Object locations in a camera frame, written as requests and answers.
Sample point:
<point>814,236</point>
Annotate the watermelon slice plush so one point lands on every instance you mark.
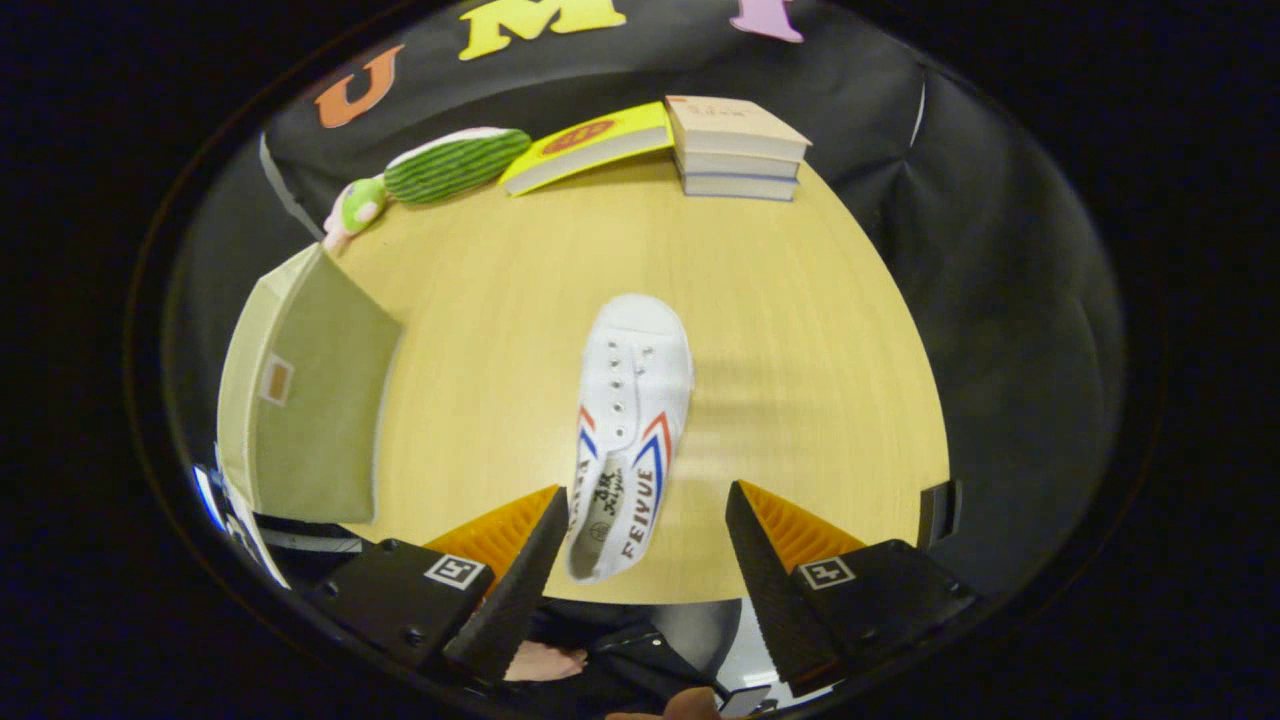
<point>450,165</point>

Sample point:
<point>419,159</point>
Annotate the black backdrop cloth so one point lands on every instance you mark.
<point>1000,300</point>

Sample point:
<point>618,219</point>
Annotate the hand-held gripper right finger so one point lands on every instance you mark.
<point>775,590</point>

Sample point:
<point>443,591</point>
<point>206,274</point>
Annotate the blue-edged white book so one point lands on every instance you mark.
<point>740,188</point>

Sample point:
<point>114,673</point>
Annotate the pink green plush toy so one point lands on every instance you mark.
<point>360,205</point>

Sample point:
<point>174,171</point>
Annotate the white canvas shoe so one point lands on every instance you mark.
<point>635,370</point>

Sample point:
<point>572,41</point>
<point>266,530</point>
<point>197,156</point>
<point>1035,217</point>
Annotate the tan cover book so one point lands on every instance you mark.
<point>730,115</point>

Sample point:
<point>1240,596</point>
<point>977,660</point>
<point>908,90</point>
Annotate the black table edge clamp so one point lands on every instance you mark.
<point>938,512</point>

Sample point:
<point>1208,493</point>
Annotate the person's dark clothing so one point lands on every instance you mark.
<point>610,685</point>

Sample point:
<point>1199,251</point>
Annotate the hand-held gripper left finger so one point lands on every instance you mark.
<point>515,600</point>

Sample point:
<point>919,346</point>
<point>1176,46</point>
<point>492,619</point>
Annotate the white cover book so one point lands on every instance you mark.
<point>740,166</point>

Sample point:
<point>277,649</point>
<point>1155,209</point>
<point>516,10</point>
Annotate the beige fabric storage box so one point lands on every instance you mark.
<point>320,400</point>

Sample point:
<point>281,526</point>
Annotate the yellow book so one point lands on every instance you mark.
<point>590,140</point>

